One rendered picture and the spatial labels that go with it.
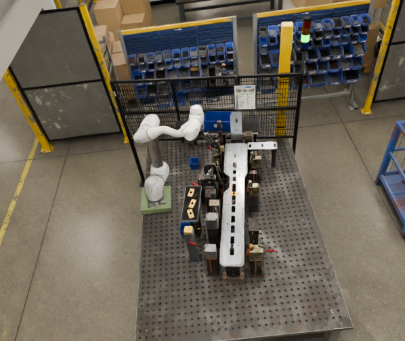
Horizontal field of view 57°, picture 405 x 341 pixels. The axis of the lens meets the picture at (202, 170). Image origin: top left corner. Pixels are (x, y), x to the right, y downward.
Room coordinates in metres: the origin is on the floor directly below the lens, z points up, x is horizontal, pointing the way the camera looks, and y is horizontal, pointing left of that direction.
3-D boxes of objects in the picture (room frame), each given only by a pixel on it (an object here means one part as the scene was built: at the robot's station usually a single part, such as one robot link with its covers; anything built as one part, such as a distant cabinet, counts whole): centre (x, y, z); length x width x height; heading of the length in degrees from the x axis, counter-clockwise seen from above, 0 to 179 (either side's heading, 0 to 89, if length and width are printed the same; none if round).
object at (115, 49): (5.72, 1.15, 0.52); 1.21 x 0.81 x 1.05; 2
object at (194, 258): (1.68, 0.18, 0.92); 0.08 x 0.08 x 0.44; 79
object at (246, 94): (3.08, -0.53, 1.30); 0.23 x 0.02 x 0.31; 79
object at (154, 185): (2.40, 0.48, 0.92); 0.18 x 0.16 x 0.22; 160
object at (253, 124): (3.02, -0.22, 1.01); 0.90 x 0.22 x 0.03; 79
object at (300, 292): (2.26, -0.17, 0.68); 2.56 x 1.61 x 0.04; 178
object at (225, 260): (2.08, -0.25, 1.00); 1.38 x 0.22 x 0.02; 169
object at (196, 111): (2.24, -0.01, 1.80); 0.13 x 0.11 x 0.16; 161
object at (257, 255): (1.49, -0.32, 0.88); 0.15 x 0.11 x 0.36; 79
